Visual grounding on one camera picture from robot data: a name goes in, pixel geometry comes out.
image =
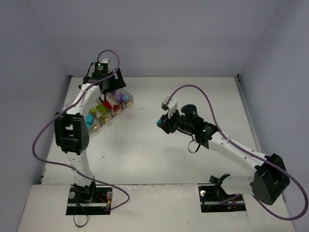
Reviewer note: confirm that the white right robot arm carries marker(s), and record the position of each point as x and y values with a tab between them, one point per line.
264	180

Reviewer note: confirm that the green square lego brick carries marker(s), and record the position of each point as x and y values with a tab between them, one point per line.
93	111

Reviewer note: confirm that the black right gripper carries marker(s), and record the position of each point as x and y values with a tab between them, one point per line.
167	125

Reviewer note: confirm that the green arched lego piece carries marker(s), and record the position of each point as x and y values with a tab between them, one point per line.
102	118

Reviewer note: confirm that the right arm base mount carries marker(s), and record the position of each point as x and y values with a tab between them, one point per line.
213	199

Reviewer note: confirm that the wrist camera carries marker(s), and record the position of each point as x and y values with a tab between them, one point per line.
105	61
170	106

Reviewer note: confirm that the cyan curved lego brick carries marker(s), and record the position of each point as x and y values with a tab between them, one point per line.
89	120

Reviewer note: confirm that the green long lego brick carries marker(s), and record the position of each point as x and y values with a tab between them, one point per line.
101	109

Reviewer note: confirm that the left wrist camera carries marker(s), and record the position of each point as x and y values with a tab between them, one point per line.
105	61

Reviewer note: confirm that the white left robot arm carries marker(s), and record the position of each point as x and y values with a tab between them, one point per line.
71	129

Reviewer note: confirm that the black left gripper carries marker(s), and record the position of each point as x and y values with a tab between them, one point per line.
114	82

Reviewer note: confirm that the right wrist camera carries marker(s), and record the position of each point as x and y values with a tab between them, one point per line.
170	106

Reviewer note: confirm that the lilac oval lego piece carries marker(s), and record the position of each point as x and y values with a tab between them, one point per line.
120	97

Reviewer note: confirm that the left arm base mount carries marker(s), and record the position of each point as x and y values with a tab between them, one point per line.
82	203

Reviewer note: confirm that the red long lego brick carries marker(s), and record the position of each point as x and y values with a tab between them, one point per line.
107	105

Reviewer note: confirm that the red arched lego piece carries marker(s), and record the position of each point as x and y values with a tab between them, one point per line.
117	108

